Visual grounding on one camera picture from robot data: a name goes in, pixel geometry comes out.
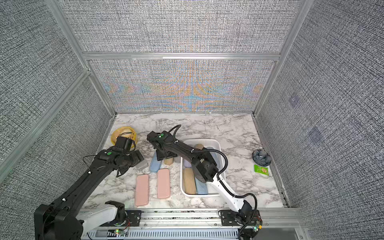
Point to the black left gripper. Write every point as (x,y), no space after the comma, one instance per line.
(137,157)

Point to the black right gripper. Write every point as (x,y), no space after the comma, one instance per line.
(159,156)

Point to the tan glasses case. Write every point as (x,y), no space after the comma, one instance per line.
(199,147)
(189,181)
(168,161)

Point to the purple fabric glasses case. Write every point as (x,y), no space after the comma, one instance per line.
(187,164)

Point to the light blue case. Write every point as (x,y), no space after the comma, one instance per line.
(201,187)
(155,164)
(217,159)

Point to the grey-beige rectangular glasses case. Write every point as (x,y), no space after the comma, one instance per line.
(142,165)

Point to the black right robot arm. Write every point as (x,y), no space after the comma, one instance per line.
(207,166)

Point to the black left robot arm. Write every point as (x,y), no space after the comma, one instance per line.
(61,220)

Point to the pink glasses case right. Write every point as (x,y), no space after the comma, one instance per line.
(164,184)

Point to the pink glasses case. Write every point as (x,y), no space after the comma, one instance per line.
(142,190)
(164,184)

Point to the pink glasses case left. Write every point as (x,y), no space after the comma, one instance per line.
(142,190)

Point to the white plastic storage tray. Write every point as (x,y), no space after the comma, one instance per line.
(209,144)

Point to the yellow bamboo steamer basket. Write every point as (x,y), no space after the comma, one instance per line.
(127,132)

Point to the green snack packet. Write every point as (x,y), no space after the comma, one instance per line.
(263,171)

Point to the dark blue flower bowl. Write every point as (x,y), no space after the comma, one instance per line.
(261,158)

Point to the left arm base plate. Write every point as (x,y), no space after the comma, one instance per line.
(129,218)

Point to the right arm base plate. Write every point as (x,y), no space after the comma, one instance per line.
(230,218)

